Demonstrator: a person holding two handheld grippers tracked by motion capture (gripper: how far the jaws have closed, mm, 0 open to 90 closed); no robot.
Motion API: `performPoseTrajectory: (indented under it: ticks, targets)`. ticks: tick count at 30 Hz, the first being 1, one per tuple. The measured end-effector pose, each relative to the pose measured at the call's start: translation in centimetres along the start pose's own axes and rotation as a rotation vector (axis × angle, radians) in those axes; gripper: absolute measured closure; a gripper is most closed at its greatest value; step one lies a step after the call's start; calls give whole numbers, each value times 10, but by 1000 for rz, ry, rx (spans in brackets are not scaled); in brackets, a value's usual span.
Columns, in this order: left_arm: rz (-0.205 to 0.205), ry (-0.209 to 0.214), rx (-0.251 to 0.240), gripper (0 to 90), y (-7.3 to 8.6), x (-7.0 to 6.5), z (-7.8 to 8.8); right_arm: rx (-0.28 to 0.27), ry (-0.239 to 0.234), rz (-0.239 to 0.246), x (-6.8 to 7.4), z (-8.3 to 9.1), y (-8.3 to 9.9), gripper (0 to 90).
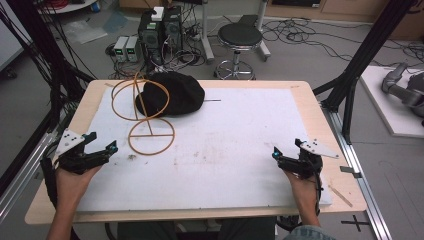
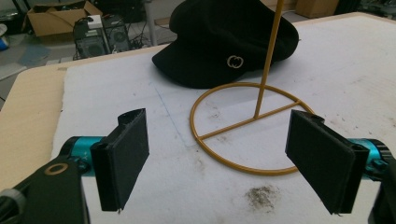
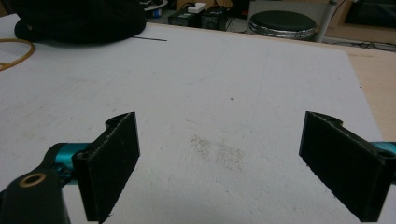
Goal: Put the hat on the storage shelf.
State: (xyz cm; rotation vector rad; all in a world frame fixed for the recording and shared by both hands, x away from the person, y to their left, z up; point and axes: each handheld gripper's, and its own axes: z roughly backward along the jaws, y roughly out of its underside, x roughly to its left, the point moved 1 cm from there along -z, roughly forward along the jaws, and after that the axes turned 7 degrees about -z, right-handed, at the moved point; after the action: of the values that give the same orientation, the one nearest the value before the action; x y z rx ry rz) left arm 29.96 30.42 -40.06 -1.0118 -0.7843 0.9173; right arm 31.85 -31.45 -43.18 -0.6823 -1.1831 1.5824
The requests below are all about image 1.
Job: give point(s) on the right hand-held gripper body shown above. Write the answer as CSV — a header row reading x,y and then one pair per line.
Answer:
x,y
308,163

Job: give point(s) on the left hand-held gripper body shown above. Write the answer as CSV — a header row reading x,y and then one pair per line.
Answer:
x,y
69,141

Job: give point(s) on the person's right hand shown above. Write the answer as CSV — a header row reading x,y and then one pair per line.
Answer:
x,y
305,188

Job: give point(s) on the person's left hand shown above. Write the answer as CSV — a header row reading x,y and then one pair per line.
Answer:
x,y
71,185

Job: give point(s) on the thin wooden stick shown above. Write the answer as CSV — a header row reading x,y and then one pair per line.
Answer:
x,y
340,196

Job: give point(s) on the white table mat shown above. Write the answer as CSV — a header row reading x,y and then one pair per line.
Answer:
x,y
226,150

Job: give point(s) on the thin metal rod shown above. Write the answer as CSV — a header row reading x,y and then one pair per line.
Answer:
x,y
212,100

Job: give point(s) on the black hat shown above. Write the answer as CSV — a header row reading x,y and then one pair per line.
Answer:
x,y
180,95

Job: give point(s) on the white board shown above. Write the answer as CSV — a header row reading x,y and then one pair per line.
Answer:
x,y
383,106

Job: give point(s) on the grey bench power supply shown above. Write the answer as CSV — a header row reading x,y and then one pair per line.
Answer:
x,y
120,48
132,49

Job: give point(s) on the person's dark trousers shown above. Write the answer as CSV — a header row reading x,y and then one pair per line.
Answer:
x,y
200,230

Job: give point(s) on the black computer tower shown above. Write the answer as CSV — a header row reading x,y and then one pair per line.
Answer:
x,y
172,30
150,36

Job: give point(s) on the black round stool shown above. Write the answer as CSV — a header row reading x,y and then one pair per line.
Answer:
x,y
240,35

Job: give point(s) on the small metal bracket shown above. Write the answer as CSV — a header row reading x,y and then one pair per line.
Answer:
x,y
350,170

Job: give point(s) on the aluminium rail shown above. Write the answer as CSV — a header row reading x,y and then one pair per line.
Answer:
x,y
23,173
360,176

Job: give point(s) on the black metal frame strut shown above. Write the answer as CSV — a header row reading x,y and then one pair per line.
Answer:
x,y
40,46
366,53

